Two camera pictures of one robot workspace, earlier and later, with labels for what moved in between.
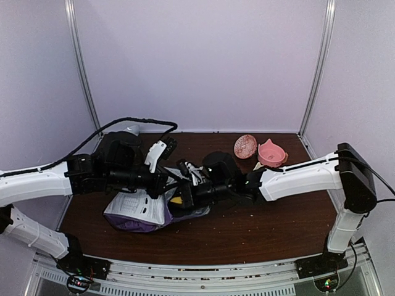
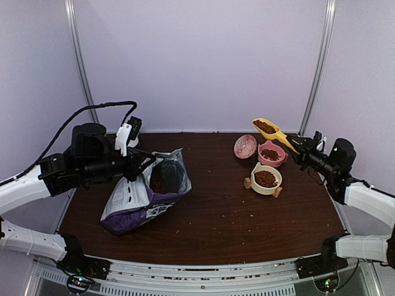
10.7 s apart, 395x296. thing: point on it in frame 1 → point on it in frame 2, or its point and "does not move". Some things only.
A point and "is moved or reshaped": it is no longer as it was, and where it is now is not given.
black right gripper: (187, 194) → (304, 149)
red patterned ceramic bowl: (245, 147) does not move
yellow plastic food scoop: (177, 200) → (271, 131)
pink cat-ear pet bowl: (270, 155) does not move
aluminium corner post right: (320, 64) does not move
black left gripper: (158, 185) → (134, 167)
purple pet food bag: (138, 211) is moved or reshaped
